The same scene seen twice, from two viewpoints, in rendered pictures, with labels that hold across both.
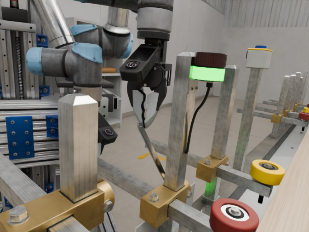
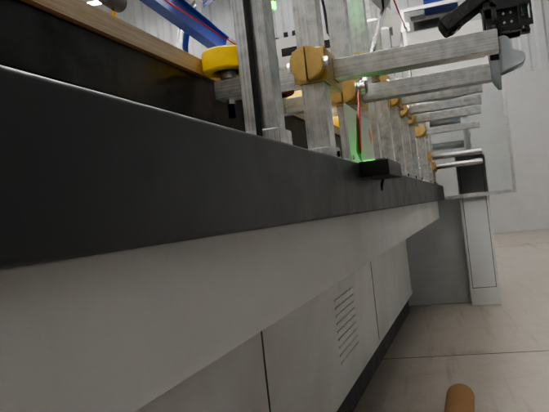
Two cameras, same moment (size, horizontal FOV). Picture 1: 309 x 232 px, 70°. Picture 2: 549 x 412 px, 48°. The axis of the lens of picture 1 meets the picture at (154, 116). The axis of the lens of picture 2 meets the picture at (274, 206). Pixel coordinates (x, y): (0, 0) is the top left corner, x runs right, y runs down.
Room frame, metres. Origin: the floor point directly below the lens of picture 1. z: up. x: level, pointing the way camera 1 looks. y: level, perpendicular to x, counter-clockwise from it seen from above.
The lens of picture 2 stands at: (1.49, -0.60, 0.63)
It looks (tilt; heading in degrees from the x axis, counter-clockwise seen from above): 1 degrees up; 160
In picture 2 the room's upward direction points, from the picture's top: 6 degrees counter-clockwise
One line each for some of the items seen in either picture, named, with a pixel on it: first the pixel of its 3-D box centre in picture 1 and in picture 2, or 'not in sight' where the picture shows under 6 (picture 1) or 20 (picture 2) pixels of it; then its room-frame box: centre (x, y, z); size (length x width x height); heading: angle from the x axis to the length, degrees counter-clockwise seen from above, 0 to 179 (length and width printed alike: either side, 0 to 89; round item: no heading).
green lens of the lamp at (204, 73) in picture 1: (208, 73); not in sight; (0.43, -0.10, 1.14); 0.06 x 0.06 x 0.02
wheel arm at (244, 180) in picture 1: (197, 162); (348, 69); (0.66, -0.15, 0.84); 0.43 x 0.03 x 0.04; 52
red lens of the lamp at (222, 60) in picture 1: (209, 60); not in sight; (0.43, -0.10, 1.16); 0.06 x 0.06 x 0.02
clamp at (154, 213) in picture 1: (168, 199); (347, 95); (0.44, -0.05, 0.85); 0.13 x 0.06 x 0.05; 142
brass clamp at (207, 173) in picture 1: (213, 165); (316, 71); (0.64, -0.20, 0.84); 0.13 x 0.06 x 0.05; 142
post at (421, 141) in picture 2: not in sight; (420, 135); (-0.92, 1.02, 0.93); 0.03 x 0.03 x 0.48; 52
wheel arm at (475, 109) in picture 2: not in sight; (430, 116); (-0.50, 0.80, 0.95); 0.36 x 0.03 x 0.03; 52
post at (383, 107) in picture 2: not in sight; (381, 108); (0.07, 0.25, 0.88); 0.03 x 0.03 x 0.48; 52
